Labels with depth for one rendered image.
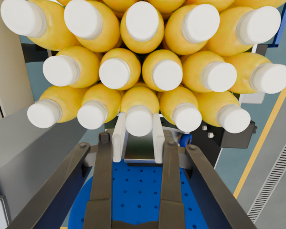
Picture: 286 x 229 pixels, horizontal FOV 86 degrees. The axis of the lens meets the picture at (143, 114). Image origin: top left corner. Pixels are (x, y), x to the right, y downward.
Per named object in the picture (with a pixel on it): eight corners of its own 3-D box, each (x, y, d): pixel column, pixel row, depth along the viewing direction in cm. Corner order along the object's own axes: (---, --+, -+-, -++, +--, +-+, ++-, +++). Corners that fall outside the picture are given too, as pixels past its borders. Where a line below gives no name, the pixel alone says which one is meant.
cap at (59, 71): (77, 87, 22) (71, 89, 21) (50, 81, 22) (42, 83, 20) (78, 59, 21) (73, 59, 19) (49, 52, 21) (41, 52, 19)
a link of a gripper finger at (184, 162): (166, 155, 13) (200, 156, 13) (160, 129, 18) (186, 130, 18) (164, 169, 14) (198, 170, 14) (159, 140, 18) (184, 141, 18)
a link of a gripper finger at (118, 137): (120, 162, 15) (112, 162, 15) (125, 131, 22) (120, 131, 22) (119, 136, 14) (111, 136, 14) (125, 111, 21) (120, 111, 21)
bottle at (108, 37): (113, 59, 38) (88, 62, 21) (91, 37, 37) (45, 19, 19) (133, 38, 37) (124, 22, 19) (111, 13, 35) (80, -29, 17)
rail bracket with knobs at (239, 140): (196, 128, 46) (211, 148, 36) (200, 106, 43) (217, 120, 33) (229, 129, 46) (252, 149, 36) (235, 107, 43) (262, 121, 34)
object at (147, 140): (129, 138, 44) (124, 168, 32) (129, 130, 43) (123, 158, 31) (164, 139, 44) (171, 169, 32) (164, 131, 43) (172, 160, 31)
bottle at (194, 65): (197, 79, 40) (239, 97, 23) (170, 82, 41) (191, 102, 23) (198, 50, 38) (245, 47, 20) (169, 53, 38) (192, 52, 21)
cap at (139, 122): (120, 115, 22) (119, 120, 20) (143, 101, 21) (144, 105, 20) (135, 135, 23) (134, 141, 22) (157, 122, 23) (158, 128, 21)
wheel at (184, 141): (178, 151, 40) (185, 153, 38) (179, 135, 38) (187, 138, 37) (184, 143, 43) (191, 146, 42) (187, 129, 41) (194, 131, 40)
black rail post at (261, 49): (232, 58, 38) (253, 59, 31) (234, 45, 37) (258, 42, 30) (240, 58, 38) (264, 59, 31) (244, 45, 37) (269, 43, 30)
